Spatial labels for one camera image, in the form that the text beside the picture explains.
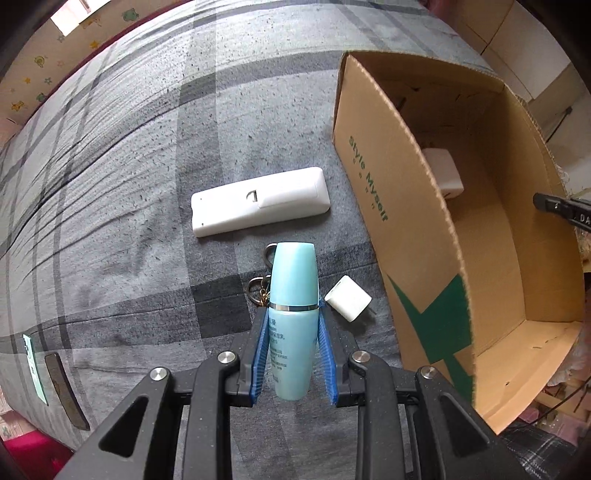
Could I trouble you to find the white rounded case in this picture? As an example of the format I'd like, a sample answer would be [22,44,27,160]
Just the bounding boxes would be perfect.
[422,148,465,197]

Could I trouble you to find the black smartphone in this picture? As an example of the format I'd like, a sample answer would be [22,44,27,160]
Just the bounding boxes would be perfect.
[44,353,90,431]

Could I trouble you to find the wooden rack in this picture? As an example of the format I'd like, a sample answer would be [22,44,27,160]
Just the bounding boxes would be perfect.
[531,323,591,435]

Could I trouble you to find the teal lotion bottle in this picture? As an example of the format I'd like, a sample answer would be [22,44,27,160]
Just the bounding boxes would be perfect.
[269,242,321,401]

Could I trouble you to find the person's plaid trousers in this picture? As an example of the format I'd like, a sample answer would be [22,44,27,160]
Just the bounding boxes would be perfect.
[501,425,578,480]

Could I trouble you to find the cream wardrobe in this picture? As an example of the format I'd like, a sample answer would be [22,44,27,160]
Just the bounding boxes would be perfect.
[438,0,591,139]

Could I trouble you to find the teal smartphone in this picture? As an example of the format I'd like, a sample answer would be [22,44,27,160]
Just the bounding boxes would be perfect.
[22,335,49,407]

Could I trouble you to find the cardboard box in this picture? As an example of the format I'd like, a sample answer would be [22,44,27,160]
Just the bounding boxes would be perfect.
[332,51,585,435]

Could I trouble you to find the white charger plug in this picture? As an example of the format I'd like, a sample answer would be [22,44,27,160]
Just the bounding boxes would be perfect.
[324,275,373,323]

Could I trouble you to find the white remote control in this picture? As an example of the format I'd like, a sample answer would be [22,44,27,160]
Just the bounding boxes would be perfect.
[191,167,331,238]

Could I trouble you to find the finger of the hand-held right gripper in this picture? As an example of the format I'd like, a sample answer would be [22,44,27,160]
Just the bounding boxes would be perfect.
[533,193,591,232]

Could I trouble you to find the window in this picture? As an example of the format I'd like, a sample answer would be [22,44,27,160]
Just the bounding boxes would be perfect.
[50,0,93,35]

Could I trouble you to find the red seat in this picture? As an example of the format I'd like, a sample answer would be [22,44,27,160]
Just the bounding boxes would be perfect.
[0,425,75,480]

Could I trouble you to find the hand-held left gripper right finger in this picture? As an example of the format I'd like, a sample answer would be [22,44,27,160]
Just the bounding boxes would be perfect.
[316,302,532,480]

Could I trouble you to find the metal keychain with carabiner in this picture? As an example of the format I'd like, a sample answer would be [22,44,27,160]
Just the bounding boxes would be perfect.
[247,244,278,308]

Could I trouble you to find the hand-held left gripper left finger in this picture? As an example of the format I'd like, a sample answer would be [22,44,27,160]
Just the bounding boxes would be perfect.
[60,305,273,480]

